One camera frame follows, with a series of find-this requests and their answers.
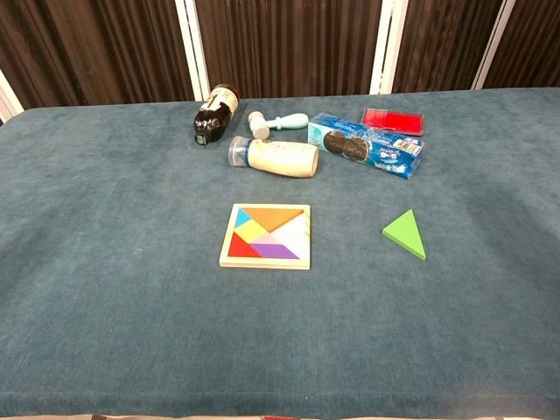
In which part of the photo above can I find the blue cookie box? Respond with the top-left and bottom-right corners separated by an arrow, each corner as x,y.
307,112 -> 426,181

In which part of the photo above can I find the dark brown glass bottle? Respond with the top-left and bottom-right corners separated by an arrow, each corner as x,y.
193,83 -> 241,146

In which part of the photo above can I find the purple tangram parallelogram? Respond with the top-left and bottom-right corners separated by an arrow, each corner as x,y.
248,242 -> 301,260

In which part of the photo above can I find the wooden tangram tray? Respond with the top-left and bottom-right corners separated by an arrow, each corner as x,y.
218,203 -> 312,270

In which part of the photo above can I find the white screen frame post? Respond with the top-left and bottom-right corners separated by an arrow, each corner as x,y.
369,0 -> 410,95
0,69 -> 25,124
174,0 -> 212,102
471,0 -> 518,91

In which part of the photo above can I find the teal table cloth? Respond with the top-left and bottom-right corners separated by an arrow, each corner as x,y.
0,87 -> 560,419

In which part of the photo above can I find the light blue toy hammer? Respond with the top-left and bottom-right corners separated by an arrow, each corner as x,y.
247,110 -> 310,140

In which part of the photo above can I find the yellow tangram square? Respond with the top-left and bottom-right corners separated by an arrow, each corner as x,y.
234,218 -> 271,244

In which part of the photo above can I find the red ink pad case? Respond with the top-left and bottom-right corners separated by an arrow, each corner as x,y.
360,107 -> 426,137

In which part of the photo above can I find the red tangram triangle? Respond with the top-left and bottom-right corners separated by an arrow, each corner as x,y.
227,232 -> 263,259

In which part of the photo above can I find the green triangle block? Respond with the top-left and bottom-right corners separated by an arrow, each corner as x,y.
381,208 -> 427,262

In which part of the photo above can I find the dark ribbed screen panel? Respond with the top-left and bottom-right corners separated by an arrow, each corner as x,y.
0,0 -> 194,111
392,0 -> 505,95
194,0 -> 384,100
482,0 -> 560,90

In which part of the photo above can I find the cream plastic bottle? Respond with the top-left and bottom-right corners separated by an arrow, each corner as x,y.
227,136 -> 319,179

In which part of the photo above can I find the orange tangram triangle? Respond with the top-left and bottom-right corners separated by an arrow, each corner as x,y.
241,207 -> 305,234

